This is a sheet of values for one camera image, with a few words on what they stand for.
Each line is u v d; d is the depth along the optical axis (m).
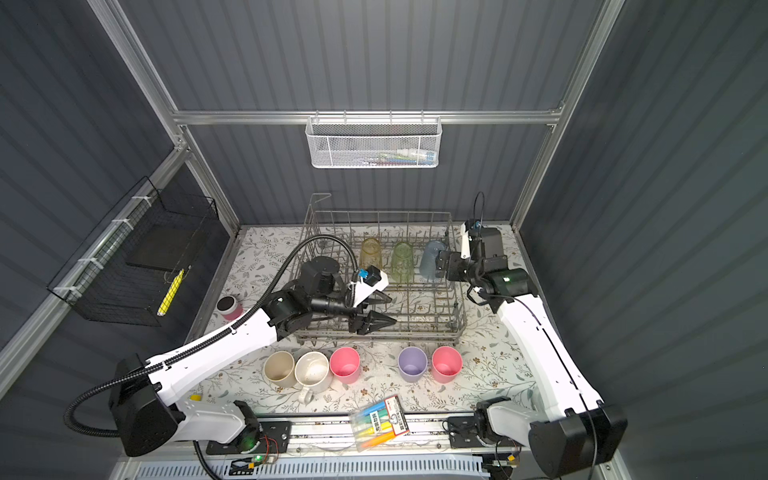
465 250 0.67
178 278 0.72
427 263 0.92
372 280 0.59
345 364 0.83
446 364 0.84
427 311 0.98
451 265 0.67
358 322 0.60
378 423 0.74
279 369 0.82
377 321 0.62
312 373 0.83
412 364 0.85
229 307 0.91
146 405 0.39
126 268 0.72
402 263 0.91
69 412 0.39
